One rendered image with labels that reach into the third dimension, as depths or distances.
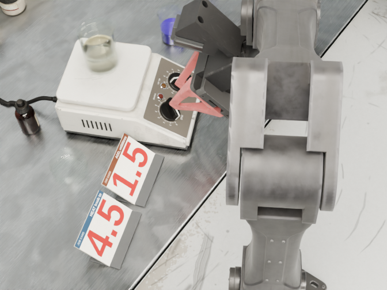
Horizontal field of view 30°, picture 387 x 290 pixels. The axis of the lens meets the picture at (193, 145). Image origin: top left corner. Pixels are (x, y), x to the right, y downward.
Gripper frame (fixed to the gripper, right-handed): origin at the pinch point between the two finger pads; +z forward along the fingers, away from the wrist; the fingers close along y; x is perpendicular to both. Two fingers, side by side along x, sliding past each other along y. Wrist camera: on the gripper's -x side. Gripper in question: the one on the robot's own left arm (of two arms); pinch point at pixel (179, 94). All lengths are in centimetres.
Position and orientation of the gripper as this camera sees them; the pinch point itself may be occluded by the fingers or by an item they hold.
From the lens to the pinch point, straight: 99.0
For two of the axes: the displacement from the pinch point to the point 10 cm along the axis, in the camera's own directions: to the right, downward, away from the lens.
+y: -2.1, 8.2, -5.3
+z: -6.9, 2.5, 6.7
